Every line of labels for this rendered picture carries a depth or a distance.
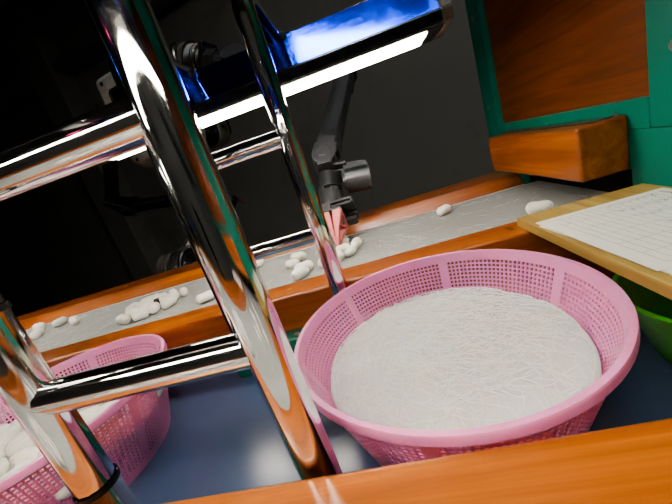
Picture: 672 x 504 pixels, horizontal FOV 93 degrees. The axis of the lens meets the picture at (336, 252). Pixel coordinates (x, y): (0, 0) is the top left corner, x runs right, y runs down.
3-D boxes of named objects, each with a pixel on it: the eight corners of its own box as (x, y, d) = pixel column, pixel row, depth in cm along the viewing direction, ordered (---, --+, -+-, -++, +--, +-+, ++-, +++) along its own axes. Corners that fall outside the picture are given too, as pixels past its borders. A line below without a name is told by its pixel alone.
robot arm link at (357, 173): (322, 172, 85) (314, 147, 77) (365, 162, 84) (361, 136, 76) (327, 208, 79) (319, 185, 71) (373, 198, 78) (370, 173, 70)
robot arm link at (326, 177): (319, 186, 80) (313, 169, 76) (346, 180, 80) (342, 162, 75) (321, 207, 77) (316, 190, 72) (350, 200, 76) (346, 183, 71)
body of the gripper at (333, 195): (353, 201, 67) (348, 176, 71) (307, 214, 69) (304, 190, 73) (359, 219, 72) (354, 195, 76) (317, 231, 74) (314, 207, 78)
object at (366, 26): (106, 164, 60) (86, 125, 58) (441, 38, 50) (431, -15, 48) (69, 166, 52) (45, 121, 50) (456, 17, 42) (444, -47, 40)
